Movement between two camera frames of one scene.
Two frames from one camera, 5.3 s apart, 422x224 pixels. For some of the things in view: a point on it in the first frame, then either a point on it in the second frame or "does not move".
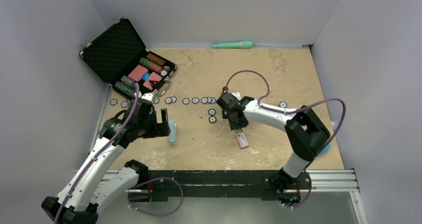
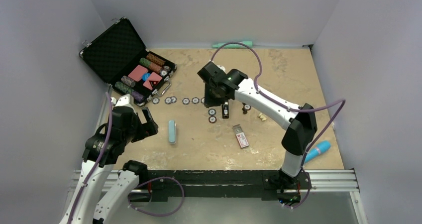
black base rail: [223, 183] does not move
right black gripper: [234, 125] -> [210, 101]
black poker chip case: [119, 56] does not move
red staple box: [241, 138] does not move
